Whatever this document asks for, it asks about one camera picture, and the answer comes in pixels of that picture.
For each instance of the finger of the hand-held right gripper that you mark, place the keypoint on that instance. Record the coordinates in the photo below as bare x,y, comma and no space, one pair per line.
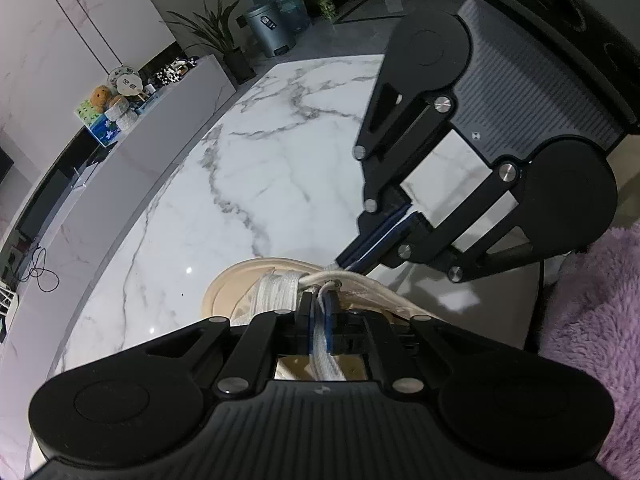
370,225
387,256

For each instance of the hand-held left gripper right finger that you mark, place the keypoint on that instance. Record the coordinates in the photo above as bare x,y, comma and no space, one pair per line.
329,322

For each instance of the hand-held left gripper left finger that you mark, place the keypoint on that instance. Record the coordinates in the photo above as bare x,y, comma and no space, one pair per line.
306,322

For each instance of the cream shoelace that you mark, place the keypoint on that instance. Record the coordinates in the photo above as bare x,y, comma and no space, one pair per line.
272,290

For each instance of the beige platform shoe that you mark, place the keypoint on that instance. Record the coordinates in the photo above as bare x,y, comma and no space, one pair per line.
235,285

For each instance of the long-leaf potted plant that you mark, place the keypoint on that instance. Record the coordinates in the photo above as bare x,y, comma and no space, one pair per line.
239,65

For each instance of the grey pedal trash bin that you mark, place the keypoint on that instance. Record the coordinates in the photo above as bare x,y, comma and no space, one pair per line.
270,30

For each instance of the purple fleece clothing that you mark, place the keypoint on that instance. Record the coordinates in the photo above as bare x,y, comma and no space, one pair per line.
600,335

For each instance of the blue water jug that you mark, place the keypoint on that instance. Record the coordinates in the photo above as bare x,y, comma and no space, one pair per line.
292,7

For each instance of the black white patterned tea set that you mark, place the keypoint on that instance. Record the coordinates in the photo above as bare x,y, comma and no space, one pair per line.
175,71

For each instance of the green blue tissue box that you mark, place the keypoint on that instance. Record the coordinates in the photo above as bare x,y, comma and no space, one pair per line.
100,127

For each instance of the round white painted fan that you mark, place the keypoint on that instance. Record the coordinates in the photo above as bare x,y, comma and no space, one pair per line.
125,81

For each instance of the orange plush toy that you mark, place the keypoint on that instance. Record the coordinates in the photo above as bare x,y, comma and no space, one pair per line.
101,97

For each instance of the black television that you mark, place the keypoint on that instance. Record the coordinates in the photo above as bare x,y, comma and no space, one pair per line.
5,165

